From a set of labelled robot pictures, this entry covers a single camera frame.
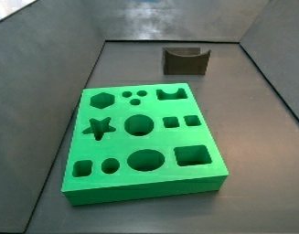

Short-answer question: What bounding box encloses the green foam shape board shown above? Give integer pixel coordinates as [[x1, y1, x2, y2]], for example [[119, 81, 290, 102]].
[[62, 83, 229, 206]]

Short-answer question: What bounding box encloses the black curved fixture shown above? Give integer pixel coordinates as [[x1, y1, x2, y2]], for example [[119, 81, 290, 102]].
[[163, 48, 211, 75]]

